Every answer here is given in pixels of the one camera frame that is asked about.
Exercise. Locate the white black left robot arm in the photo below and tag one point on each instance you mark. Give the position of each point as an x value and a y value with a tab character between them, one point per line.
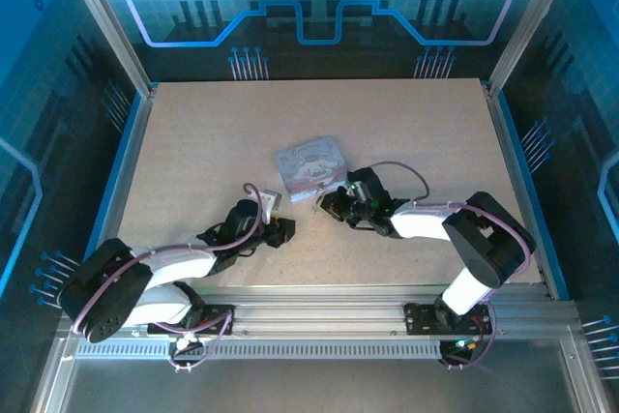
174	263

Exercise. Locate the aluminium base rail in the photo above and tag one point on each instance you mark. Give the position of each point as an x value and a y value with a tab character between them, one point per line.
319	306

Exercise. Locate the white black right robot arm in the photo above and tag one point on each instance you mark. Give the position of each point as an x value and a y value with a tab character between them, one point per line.
474	244

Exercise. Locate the pastel cartoon tin box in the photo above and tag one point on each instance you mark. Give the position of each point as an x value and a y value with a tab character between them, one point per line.
309	166

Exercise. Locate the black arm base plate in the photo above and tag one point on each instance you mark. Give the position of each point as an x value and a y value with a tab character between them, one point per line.
421	318
217	318

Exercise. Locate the aluminium frame post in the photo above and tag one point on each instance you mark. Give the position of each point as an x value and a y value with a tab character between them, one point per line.
532	16
104	21

